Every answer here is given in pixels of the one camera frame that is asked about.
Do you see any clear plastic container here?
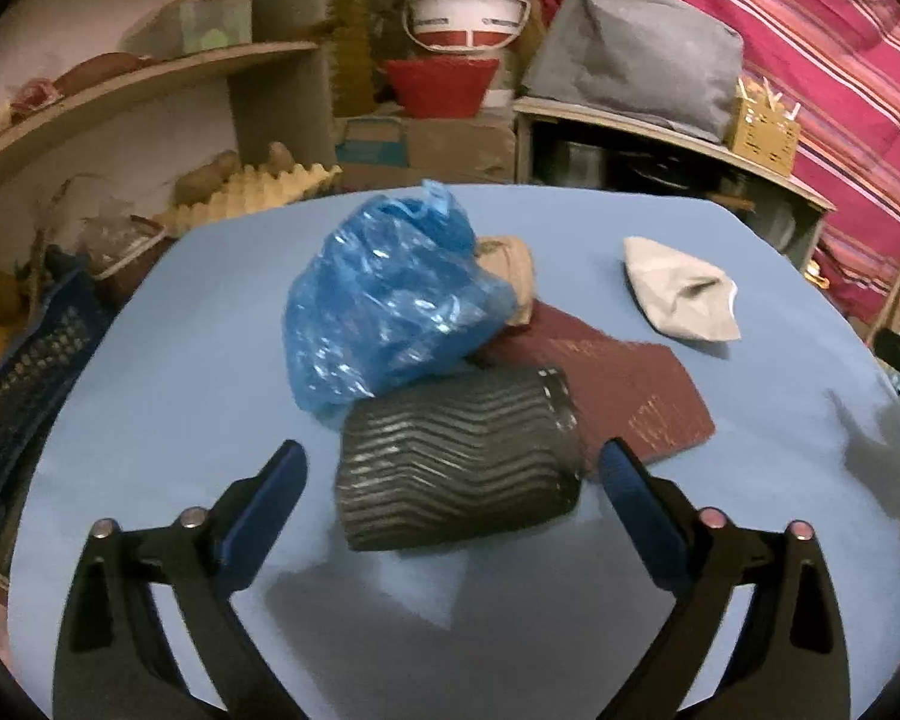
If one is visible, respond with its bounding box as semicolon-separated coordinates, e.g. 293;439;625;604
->
131;0;254;61

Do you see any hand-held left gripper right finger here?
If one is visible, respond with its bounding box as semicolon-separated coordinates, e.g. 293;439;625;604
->
596;437;850;720

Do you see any yellow oil bottle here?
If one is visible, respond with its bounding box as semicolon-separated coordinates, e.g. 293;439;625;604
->
326;0;380;117

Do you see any silver grey wrapper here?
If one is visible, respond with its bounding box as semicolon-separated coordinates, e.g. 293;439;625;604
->
621;236;743;342

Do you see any yellow chopstick holder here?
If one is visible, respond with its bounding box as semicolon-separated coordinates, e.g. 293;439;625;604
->
727;79;803;158

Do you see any blue tablecloth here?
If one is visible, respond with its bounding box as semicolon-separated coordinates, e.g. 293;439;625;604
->
7;180;900;720

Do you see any white plastic bucket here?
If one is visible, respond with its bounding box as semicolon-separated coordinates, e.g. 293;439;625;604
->
403;0;532;57

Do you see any dark blue plastic crate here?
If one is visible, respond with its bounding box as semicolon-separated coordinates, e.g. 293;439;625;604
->
0;262;117;526

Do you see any wooden shelf unit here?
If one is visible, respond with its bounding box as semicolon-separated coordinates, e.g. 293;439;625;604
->
0;0;331;241

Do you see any red mesh bag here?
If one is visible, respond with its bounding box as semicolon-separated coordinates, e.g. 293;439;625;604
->
49;51;167;91
0;79;53;147

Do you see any red plastic bowl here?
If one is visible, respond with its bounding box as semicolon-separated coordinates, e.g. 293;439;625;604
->
382;56;502;119

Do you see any pink striped cloth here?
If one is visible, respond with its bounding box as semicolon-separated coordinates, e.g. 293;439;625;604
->
517;0;900;320

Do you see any cardboard box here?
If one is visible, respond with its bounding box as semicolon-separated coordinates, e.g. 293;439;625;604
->
334;116;518;185

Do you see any black wavy pattern packet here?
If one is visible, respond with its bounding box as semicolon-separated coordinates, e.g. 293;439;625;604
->
334;367;584;552

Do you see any dark red packet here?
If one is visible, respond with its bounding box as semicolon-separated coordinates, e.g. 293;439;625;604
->
476;300;717;477

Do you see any yellow egg tray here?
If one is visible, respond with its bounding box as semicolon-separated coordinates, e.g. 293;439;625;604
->
154;163;344;233

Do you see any blue plastic bag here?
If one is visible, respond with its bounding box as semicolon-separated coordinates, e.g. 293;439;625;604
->
281;180;518;417

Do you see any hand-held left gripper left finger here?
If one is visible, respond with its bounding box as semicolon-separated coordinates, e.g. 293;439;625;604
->
52;439;308;720

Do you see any grey fabric cover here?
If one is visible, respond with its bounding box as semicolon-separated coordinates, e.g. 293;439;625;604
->
521;0;745;143

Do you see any wooden cabinet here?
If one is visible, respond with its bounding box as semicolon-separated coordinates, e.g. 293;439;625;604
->
511;96;833;271

